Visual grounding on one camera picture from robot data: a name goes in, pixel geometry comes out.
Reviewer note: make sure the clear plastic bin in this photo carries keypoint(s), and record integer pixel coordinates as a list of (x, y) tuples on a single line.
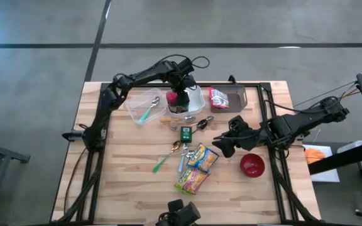
[(134, 108)]

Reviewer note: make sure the silver metal spoon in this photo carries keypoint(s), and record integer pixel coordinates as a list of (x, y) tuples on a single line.
[(191, 153)]

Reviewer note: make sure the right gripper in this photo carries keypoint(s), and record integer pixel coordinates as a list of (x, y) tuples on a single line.
[(245, 135)]

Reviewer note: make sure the black table frame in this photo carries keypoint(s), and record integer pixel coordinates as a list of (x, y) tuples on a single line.
[(265, 89)]

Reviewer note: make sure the dark green rectangular tin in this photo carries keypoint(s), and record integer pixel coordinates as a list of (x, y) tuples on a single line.
[(186, 134)]

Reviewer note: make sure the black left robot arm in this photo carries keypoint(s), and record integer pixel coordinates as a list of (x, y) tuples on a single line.
[(112, 94)]

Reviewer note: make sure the white plastic bin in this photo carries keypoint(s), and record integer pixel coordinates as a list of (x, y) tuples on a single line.
[(198, 100)]

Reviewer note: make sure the yellow blue ramen packet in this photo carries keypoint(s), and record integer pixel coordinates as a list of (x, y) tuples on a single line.
[(203, 158)]

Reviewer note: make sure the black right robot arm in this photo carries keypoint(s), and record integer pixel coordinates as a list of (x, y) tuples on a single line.
[(310, 117)]

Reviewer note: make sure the dark metal spoon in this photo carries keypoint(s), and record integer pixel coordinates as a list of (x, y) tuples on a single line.
[(201, 124)]

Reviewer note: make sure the white sheet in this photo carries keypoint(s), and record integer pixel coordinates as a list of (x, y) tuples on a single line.
[(325, 175)]

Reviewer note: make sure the smoked paprika tin red lid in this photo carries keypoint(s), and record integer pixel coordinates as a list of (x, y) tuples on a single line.
[(172, 99)]

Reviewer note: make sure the red white snack packet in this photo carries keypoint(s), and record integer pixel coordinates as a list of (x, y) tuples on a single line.
[(218, 99)]

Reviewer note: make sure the grey metal table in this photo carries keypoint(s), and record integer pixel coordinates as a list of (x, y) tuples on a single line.
[(2, 153)]

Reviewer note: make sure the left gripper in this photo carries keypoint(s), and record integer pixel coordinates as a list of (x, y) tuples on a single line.
[(182, 77)]

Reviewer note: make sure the dark grey plastic bin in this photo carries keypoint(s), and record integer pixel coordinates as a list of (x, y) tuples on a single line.
[(237, 100)]

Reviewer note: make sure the white container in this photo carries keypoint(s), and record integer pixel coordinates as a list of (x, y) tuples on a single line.
[(350, 146)]

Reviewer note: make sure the red bowl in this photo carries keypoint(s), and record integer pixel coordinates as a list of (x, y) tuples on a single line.
[(252, 165)]

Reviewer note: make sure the small glass spice jar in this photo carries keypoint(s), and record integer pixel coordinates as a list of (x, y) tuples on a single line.
[(173, 125)]

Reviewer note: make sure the lime shrimp ramen packet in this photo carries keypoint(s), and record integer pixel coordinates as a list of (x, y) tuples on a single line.
[(192, 183)]

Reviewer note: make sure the black camera device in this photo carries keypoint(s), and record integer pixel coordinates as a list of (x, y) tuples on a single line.
[(184, 215)]

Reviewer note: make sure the orange object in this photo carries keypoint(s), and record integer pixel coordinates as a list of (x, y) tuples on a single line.
[(314, 156)]

